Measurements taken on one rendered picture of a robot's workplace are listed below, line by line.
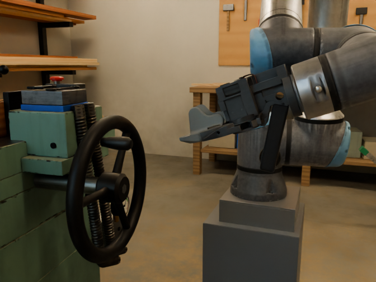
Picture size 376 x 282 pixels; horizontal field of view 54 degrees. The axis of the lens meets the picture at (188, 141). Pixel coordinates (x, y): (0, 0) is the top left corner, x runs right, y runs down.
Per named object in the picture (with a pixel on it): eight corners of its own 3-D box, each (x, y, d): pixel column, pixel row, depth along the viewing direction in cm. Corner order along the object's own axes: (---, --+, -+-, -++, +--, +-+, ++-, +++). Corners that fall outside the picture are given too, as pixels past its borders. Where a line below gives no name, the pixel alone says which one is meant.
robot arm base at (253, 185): (241, 181, 139) (242, 155, 137) (292, 188, 130) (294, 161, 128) (221, 195, 122) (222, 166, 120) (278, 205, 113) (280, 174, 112)
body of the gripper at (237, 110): (220, 87, 66) (287, 62, 62) (235, 131, 67) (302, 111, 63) (210, 90, 59) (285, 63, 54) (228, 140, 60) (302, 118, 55)
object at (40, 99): (63, 112, 71) (61, 83, 70) (16, 109, 74) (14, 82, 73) (98, 105, 83) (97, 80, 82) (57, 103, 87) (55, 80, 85)
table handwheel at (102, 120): (160, 189, 92) (111, 296, 70) (90, 182, 98) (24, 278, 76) (136, 88, 75) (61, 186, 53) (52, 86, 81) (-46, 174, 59)
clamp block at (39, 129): (66, 159, 71) (63, 113, 70) (9, 154, 75) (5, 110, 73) (104, 144, 85) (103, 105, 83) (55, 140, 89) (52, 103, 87)
